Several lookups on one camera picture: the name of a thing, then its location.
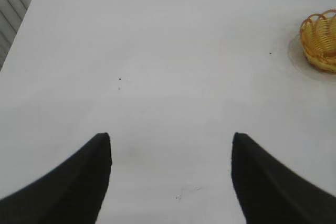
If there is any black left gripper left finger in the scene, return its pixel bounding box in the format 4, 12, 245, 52
0, 132, 113, 224

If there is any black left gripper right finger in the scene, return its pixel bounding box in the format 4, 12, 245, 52
230, 132, 336, 224

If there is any yellow woven wicker basket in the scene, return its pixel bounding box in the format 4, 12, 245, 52
299, 8, 336, 74

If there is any translucent round doily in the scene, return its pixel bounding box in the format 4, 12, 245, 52
288, 34, 336, 80

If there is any grey ribbed panel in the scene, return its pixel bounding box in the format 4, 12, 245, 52
0, 0, 44, 71

